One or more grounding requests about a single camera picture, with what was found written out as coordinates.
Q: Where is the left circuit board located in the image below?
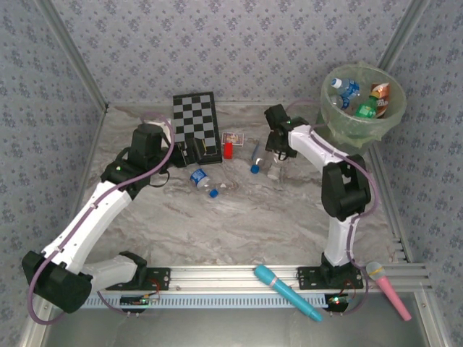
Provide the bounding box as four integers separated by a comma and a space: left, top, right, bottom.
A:
119, 294, 160, 308

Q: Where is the black grey chessboard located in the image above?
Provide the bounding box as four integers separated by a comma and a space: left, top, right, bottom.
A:
172, 91, 223, 166

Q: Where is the clear bottle light blue label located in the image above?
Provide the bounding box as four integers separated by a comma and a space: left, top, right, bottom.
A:
329, 94, 351, 111

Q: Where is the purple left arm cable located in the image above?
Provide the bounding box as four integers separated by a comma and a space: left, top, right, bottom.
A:
27, 111, 177, 325

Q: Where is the light blue cable duct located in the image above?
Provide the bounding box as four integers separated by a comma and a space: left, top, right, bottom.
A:
82, 291, 331, 310

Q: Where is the right circuit board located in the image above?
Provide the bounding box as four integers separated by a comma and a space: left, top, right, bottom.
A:
324, 293, 352, 312

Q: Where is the pink toy microphone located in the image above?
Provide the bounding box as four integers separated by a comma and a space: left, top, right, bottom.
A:
365, 261, 413, 322

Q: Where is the purple playing card box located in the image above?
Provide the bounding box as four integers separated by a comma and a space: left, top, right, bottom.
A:
221, 132, 245, 147

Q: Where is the bin with green liner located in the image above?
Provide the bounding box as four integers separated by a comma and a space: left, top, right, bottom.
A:
313, 62, 407, 160

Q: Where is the green soda bottle yellow cap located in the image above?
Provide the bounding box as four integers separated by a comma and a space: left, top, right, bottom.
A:
353, 94, 380, 119

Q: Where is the aluminium side rail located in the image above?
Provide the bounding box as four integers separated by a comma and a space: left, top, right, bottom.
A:
368, 146, 414, 264

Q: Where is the aluminium corner post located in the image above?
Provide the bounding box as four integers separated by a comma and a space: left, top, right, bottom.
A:
35, 0, 110, 111
375, 0, 431, 72

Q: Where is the circuit board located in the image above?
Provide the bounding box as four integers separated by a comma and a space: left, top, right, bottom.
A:
119, 294, 160, 308
324, 293, 352, 312

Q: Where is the aluminium front rail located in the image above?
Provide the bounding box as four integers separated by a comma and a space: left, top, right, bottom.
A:
90, 265, 433, 294

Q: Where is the clear bottle blue label white cap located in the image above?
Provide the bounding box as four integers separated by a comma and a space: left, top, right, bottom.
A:
331, 77, 362, 101

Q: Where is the blue toy microphone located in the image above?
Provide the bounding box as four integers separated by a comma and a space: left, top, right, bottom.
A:
252, 264, 324, 323

